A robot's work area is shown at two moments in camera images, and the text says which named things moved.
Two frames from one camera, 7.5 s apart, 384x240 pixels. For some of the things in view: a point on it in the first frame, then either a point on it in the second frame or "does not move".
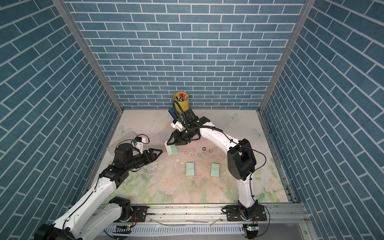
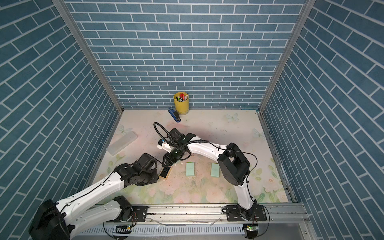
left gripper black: x=152 y=158 → x=155 y=178
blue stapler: x=173 y=113 does not move
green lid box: x=190 y=169 does not move
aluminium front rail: x=207 y=222 does not move
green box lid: x=215 y=169 does not move
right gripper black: x=178 y=139 → x=170 y=158
